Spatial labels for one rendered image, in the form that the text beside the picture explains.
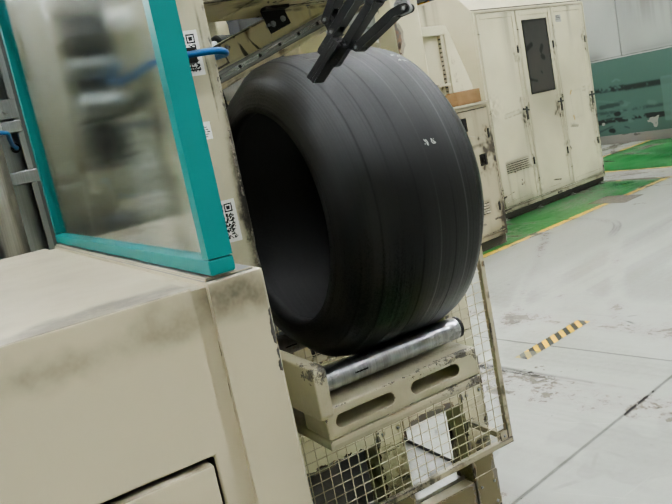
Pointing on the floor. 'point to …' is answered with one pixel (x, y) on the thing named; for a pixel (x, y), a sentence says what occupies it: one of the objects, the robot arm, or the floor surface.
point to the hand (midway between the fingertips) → (327, 60)
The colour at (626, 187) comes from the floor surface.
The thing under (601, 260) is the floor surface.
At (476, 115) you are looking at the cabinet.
